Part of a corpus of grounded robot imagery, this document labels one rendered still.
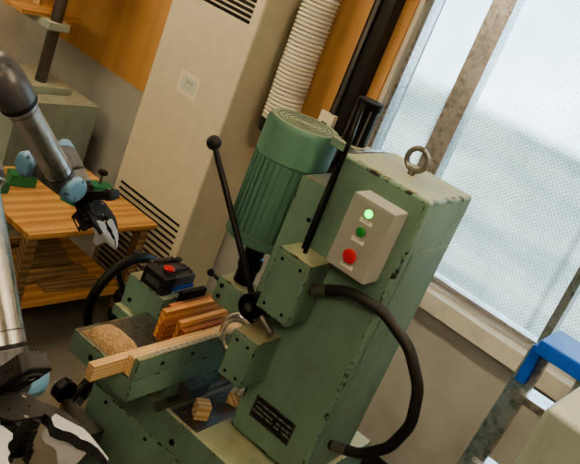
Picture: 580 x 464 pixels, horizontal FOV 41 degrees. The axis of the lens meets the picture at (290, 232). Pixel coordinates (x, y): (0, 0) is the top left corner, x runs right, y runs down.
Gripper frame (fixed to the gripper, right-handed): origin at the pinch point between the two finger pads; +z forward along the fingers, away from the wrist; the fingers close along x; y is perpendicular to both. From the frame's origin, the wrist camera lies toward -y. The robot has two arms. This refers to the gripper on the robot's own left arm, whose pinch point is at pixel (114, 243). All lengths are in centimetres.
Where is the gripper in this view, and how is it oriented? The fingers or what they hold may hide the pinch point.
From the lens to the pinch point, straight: 227.1
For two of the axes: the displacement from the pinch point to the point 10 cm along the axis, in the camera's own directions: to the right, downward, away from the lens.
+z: 4.8, 8.5, -2.0
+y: -6.9, 5.1, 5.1
